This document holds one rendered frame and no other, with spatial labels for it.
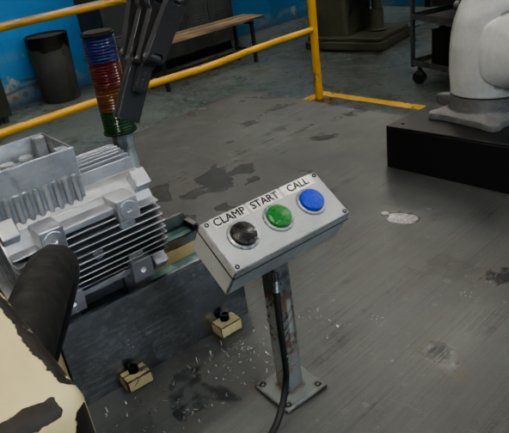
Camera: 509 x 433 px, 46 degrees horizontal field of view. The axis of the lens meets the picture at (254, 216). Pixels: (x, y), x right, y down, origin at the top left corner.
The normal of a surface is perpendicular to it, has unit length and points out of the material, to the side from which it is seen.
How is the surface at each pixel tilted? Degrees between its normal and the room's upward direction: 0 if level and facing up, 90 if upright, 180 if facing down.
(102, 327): 90
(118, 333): 90
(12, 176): 90
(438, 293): 0
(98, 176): 89
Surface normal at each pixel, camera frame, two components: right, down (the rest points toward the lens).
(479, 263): -0.13, -0.88
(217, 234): 0.24, -0.56
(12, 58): 0.69, 0.25
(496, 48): -0.72, 0.29
